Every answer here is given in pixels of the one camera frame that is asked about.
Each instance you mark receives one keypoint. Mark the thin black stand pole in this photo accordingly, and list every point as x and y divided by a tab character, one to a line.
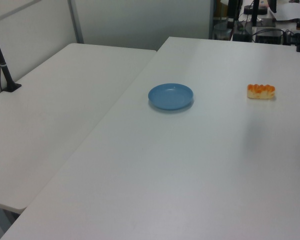
255	13

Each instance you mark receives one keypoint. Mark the white side table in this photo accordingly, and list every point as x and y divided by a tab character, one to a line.
52	112

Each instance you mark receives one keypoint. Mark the blue round plate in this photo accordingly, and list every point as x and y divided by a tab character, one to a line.
170	96

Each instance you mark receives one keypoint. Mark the small black box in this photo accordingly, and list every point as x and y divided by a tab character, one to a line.
241	37

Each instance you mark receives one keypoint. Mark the black pole with white band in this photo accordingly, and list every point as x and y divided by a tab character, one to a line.
233	12

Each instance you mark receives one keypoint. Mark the orange glazed bread piece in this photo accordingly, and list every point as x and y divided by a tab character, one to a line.
261	91

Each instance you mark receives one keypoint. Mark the black electronics box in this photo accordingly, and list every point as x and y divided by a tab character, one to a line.
268	36

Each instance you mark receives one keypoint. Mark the black camera pole with base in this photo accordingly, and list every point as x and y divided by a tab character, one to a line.
0	58

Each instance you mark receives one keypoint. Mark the grey metal partition post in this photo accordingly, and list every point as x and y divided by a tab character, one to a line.
75	21

